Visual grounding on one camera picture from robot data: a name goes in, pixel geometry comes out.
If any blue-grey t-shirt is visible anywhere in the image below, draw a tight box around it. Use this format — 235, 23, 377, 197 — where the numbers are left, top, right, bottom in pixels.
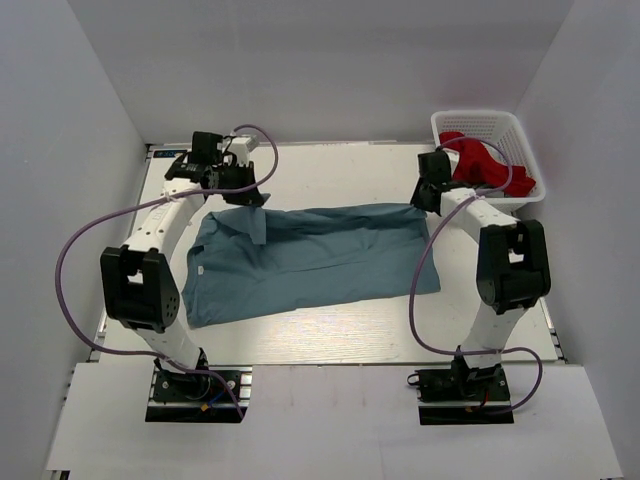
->
182, 203, 441, 329

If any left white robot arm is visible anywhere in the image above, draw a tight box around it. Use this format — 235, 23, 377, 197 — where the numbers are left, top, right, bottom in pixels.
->
100, 132, 266, 399

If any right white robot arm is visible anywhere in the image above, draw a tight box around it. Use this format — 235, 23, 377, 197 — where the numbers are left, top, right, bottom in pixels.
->
410, 149, 551, 399

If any red t-shirt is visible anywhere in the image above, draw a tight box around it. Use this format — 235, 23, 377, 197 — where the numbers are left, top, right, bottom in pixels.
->
439, 131, 536, 197

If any blue label sticker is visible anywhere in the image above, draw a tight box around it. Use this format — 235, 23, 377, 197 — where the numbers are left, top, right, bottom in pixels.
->
153, 149, 186, 159

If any white plastic basket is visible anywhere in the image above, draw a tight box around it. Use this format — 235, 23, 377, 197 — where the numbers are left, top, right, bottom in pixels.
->
431, 110, 546, 213

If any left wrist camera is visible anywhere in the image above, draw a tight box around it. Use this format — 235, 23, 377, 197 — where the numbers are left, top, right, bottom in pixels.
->
222, 133, 260, 167

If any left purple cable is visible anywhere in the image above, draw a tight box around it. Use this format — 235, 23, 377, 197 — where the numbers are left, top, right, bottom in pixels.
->
56, 124, 280, 421

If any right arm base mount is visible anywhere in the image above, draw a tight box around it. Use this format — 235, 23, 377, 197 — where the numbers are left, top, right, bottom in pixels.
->
407, 368, 514, 426

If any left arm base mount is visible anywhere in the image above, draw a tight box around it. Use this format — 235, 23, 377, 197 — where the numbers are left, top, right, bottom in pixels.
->
145, 367, 252, 424

